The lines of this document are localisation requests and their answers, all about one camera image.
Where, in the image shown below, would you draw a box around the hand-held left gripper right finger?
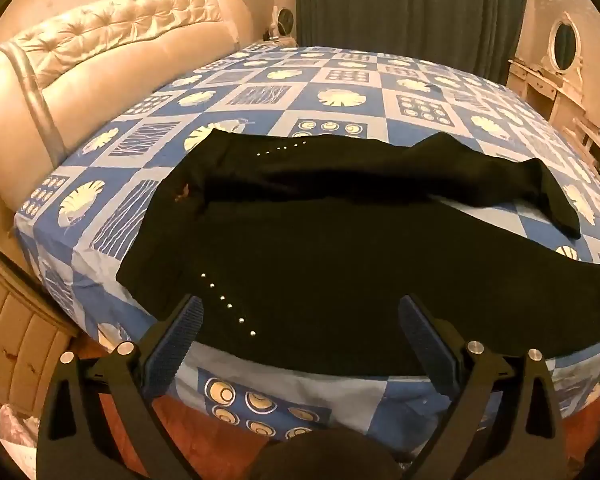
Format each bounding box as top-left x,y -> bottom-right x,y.
398,294 -> 563,480

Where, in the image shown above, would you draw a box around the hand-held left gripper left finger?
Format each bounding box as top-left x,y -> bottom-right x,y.
36,294 -> 205,480

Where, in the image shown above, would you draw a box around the black pants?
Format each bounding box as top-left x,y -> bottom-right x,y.
116,129 -> 600,378

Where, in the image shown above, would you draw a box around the person's dark clothing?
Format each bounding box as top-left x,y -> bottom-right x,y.
274,429 -> 402,480

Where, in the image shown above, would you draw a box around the cream panelled nightstand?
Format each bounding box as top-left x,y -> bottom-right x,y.
0,249 -> 81,423

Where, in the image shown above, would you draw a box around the pale pink cloth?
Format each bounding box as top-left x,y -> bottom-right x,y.
0,404 -> 40,450

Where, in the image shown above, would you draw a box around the blue patterned bed sheet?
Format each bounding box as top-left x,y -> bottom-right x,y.
14,42 -> 600,453

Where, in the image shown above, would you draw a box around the cream tufted headboard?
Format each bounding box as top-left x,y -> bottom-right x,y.
0,0 -> 253,261

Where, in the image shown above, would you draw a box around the white dressing table with mirror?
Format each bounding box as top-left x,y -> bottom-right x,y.
507,11 -> 600,133

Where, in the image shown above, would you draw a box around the dark teal curtain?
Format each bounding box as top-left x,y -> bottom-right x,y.
294,0 -> 531,86

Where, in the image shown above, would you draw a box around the round dark bedside object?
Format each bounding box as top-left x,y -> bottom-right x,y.
264,6 -> 297,45

